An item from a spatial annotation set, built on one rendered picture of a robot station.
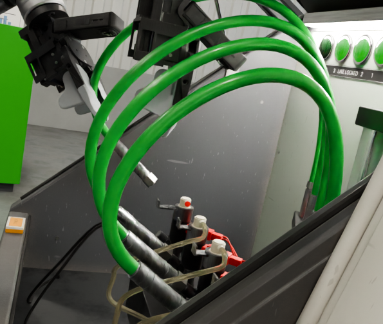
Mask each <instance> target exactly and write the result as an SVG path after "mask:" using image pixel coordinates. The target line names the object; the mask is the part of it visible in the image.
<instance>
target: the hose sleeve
mask: <svg viewBox="0 0 383 324"><path fill-rule="evenodd" d="M114 151H115V152H116V153H117V154H118V155H119V156H120V157H121V158H123V157H124V156H125V154H126V152H127V151H128V149H127V147H126V146H125V145H124V144H123V143H122V142H121V141H120V140H119V141H118V143H117V144H116V146H115V148H114ZM133 171H134V172H135V173H136V174H137V175H138V176H139V177H140V178H141V180H144V179H145V178H146V177H147V176H148V175H149V173H150V172H149V171H148V169H146V167H145V166H143V164H142V163H141V162H139V163H138V164H137V166H136V167H135V169H134V170H133Z"/></svg>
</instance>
